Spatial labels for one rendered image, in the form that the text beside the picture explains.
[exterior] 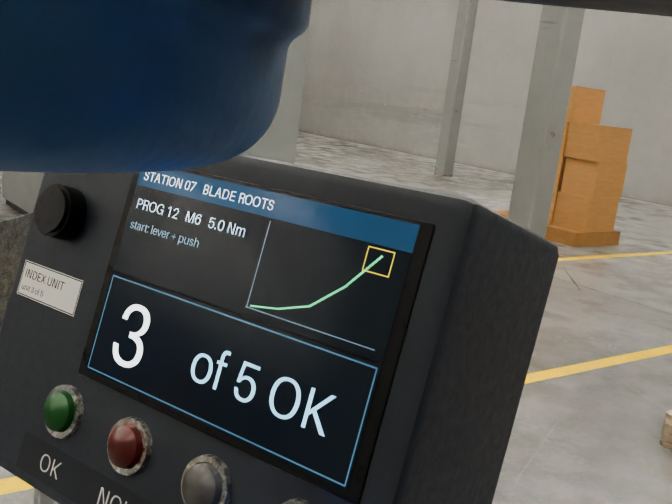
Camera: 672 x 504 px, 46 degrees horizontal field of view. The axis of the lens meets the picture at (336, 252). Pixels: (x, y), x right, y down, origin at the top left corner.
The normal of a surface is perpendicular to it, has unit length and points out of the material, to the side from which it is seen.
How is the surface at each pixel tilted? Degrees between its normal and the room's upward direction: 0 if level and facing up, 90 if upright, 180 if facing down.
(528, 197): 90
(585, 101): 90
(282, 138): 90
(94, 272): 75
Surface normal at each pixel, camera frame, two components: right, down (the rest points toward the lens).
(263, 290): -0.54, -0.16
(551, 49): -0.78, 0.04
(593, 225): 0.63, 0.23
